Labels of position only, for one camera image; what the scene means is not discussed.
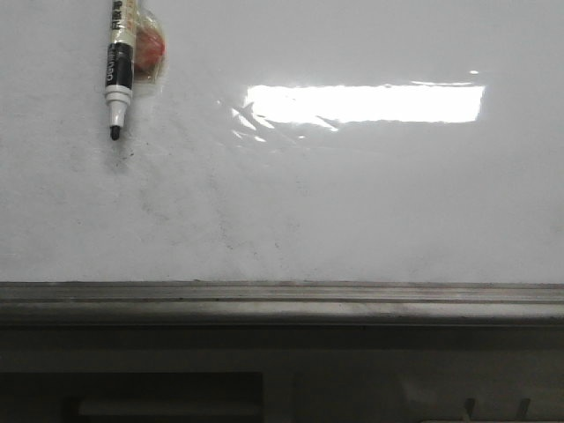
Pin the white black whiteboard marker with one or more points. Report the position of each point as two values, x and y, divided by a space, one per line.
136 54

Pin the white whiteboard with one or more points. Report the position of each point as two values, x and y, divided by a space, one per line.
371 141

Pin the grey aluminium marker tray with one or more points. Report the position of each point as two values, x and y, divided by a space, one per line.
279 303

